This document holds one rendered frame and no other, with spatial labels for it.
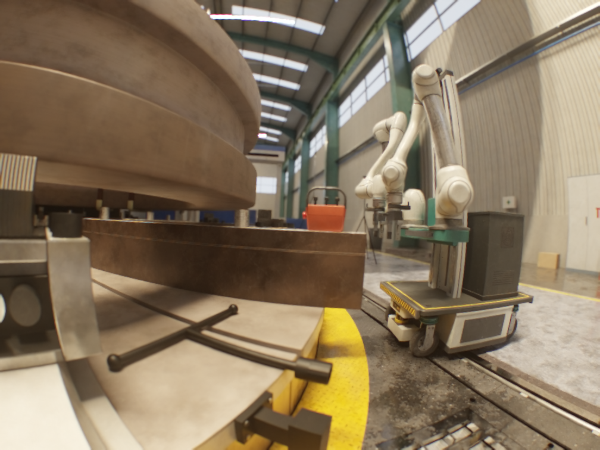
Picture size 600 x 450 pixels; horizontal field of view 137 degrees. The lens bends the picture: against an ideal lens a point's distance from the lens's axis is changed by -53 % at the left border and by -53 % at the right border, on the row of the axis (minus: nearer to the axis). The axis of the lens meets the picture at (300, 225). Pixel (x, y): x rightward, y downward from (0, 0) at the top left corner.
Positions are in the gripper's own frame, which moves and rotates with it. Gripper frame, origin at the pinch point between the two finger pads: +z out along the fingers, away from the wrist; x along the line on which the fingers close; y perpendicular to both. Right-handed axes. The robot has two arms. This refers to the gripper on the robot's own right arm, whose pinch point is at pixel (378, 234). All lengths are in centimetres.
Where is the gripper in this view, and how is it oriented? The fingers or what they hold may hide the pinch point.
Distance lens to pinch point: 164.4
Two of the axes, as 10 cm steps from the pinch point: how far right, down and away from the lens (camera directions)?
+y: 10.0, 0.5, -0.2
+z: -0.5, 10.0, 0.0
